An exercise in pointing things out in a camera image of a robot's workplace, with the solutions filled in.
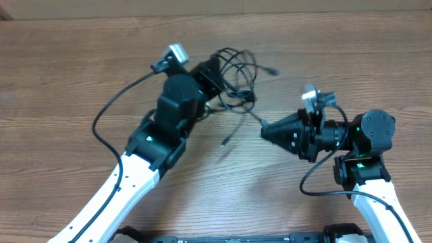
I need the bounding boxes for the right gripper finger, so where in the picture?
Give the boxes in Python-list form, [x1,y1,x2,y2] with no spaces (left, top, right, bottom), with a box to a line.
[261,113,302,135]
[261,133,300,154]

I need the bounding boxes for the black usb cable bundle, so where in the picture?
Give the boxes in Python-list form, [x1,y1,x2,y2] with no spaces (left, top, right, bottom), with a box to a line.
[202,47,281,149]

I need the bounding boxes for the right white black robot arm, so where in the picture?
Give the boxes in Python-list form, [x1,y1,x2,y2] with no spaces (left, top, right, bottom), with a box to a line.
[261,105,420,242]

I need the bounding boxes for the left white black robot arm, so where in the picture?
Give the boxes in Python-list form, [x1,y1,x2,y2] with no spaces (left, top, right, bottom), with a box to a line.
[51,55,223,242]

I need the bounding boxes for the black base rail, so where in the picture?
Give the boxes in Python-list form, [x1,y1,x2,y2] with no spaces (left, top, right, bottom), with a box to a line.
[109,222,375,243]

